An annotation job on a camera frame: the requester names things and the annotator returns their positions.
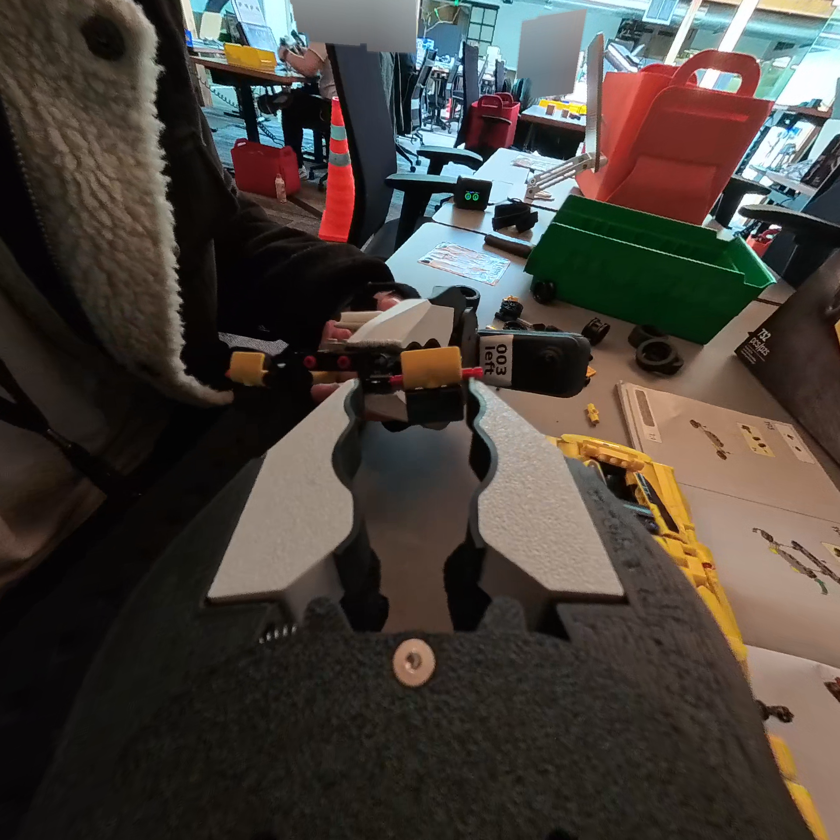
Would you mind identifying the orange striped traffic cone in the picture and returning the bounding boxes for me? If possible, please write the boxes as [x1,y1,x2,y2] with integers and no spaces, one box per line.
[318,97,357,244]

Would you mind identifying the wooden tilting book stand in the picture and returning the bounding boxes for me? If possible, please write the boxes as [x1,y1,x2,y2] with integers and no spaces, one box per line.
[524,33,610,201]

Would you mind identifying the person's left hand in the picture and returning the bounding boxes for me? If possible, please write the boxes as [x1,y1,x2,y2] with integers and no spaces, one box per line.
[308,292,403,404]

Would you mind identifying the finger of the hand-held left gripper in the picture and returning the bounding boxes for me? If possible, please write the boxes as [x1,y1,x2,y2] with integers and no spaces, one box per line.
[346,297,455,350]
[361,391,410,423]

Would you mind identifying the dark office chair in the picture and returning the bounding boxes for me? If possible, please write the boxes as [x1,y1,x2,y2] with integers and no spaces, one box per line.
[712,174,840,290]

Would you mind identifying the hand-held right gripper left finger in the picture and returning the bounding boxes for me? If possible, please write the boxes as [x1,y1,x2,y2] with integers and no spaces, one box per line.
[206,379,389,632]

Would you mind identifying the black swivel chair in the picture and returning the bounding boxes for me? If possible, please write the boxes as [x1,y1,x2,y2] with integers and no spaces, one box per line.
[325,42,485,260]

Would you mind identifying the wooden background table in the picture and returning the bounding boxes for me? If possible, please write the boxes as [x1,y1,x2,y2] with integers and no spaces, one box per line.
[190,56,309,142]

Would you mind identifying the yellow plastic bin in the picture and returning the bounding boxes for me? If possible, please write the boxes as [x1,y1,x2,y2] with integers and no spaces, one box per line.
[223,42,280,72]

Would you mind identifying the black plastic part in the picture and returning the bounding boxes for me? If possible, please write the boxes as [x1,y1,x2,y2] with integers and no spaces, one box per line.
[491,200,539,234]

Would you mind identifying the black and yellow brick subassembly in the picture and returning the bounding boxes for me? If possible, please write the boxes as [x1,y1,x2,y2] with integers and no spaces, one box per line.
[262,346,468,426]

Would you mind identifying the clear sticker sheet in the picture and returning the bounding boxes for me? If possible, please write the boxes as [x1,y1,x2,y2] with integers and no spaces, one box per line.
[419,241,511,286]

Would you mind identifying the red plastic bin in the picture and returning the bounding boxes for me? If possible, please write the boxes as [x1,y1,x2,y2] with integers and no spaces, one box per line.
[469,92,521,142]
[230,138,303,198]
[576,49,775,227]

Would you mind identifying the group of black office chairs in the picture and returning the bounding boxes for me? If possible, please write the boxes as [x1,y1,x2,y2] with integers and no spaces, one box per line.
[394,39,519,155]

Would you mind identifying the small yellow connector brick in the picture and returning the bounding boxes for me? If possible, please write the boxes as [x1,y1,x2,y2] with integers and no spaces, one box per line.
[400,346,463,391]
[226,351,269,388]

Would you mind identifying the person's left forearm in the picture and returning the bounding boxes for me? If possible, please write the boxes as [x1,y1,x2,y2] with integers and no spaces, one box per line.
[217,190,421,342]

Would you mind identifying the toy brick set box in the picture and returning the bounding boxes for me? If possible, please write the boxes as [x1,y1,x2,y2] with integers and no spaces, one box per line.
[735,252,840,454]

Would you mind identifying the open instruction booklet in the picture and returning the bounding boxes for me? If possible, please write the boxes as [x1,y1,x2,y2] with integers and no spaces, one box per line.
[616,381,840,840]

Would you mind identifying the green plastic bin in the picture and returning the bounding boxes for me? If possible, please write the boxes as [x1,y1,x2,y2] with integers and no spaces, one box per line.
[524,195,778,345]

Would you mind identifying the white shirt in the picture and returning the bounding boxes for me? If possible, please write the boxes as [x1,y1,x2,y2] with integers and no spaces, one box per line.
[0,289,112,578]

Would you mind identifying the black shoulder strap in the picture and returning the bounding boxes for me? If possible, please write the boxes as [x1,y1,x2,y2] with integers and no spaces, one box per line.
[0,367,112,493]

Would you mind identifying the yellow toy brick car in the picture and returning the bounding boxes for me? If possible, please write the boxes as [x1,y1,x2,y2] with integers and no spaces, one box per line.
[548,433,828,840]

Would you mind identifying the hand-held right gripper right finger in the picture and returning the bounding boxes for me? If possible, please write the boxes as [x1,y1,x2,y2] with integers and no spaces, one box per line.
[446,379,626,632]

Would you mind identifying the loose black and yellow bricks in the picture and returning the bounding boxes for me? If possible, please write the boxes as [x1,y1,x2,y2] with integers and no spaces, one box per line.
[492,295,568,334]

